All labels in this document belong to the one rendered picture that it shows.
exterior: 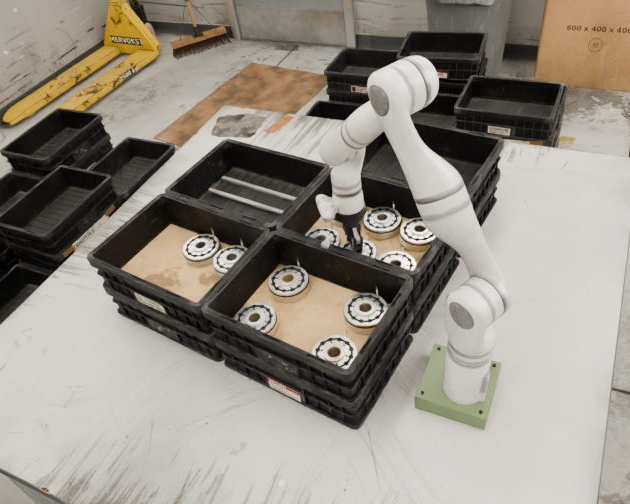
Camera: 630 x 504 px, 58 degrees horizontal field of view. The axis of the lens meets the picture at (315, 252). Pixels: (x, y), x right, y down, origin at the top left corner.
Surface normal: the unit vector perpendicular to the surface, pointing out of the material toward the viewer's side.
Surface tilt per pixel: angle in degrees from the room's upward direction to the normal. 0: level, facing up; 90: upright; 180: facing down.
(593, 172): 0
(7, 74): 90
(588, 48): 75
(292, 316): 0
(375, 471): 0
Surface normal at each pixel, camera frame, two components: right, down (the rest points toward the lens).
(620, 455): -0.13, -0.72
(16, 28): 0.90, 0.21
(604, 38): -0.43, 0.47
